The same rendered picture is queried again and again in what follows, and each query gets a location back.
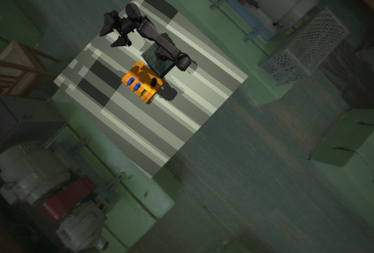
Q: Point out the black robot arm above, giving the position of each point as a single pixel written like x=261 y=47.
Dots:
x=147 y=30

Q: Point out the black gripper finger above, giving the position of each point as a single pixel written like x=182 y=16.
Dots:
x=106 y=29
x=118 y=42

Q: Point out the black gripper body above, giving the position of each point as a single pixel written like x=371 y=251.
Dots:
x=125 y=27

